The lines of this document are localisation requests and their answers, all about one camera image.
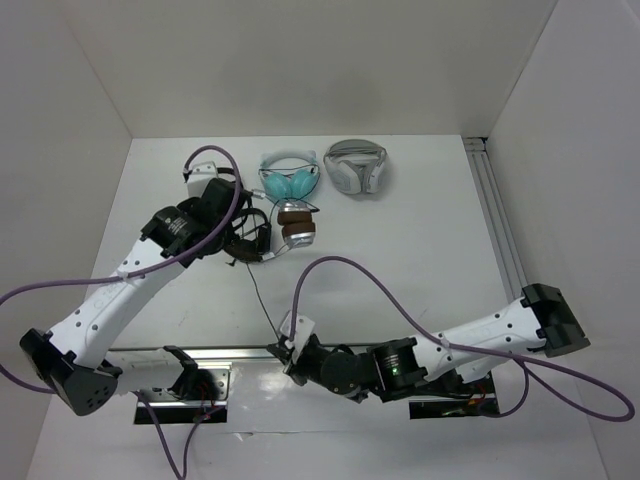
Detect black headphone cable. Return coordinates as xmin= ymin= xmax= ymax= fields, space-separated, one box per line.
xmin=239 ymin=192 xmax=321 ymax=346

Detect brown silver headphones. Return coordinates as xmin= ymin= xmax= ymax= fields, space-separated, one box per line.
xmin=224 ymin=187 xmax=319 ymax=264

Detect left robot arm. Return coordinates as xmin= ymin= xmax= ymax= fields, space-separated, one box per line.
xmin=20 ymin=178 xmax=253 ymax=416

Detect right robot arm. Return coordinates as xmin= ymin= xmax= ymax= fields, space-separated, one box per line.
xmin=267 ymin=283 xmax=590 ymax=403

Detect black headphones near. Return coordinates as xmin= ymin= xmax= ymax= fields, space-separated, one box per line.
xmin=224 ymin=207 xmax=274 ymax=266

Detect teal headphones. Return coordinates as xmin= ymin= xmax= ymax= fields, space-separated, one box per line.
xmin=258 ymin=150 xmax=320 ymax=201

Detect white grey gaming headset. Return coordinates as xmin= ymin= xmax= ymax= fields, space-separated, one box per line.
xmin=323 ymin=139 xmax=388 ymax=195

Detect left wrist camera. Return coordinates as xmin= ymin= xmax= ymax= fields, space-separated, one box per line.
xmin=182 ymin=160 xmax=218 ymax=198

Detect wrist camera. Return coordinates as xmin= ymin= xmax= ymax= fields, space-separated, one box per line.
xmin=182 ymin=160 xmax=218 ymax=198
xmin=278 ymin=310 xmax=315 ymax=365

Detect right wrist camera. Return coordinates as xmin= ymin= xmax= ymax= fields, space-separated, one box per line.
xmin=278 ymin=310 xmax=315 ymax=365

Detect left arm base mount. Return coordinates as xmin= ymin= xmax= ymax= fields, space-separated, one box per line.
xmin=141 ymin=361 xmax=232 ymax=426

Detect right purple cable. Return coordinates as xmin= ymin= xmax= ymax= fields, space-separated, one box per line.
xmin=292 ymin=256 xmax=636 ymax=422

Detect purple cable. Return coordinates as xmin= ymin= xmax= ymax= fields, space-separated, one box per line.
xmin=0 ymin=145 xmax=246 ymax=472
xmin=292 ymin=256 xmax=636 ymax=422

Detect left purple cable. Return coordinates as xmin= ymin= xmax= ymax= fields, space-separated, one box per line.
xmin=0 ymin=145 xmax=246 ymax=472

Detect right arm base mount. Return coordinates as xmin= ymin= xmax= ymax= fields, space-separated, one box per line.
xmin=408 ymin=372 xmax=500 ymax=420

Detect aluminium rail right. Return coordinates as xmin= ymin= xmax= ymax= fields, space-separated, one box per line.
xmin=462 ymin=137 xmax=527 ymax=300

